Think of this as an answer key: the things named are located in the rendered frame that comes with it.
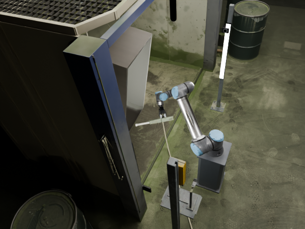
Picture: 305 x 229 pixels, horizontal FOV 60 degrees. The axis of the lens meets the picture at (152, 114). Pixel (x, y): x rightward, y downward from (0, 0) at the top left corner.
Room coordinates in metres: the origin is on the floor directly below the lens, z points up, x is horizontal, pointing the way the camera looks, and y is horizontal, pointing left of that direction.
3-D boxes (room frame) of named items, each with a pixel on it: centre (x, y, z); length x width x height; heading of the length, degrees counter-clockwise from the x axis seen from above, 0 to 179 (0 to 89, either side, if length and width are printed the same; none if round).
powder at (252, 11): (4.14, -1.86, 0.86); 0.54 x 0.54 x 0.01
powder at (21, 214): (0.97, 1.04, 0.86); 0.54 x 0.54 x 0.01
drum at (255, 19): (4.14, -1.86, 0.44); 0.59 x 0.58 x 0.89; 164
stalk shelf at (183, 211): (1.04, -0.15, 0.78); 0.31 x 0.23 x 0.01; 60
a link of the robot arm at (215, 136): (1.62, -0.61, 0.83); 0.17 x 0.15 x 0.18; 112
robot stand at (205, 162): (1.63, -0.62, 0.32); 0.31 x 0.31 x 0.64; 60
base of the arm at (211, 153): (1.63, -0.62, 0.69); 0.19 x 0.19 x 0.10
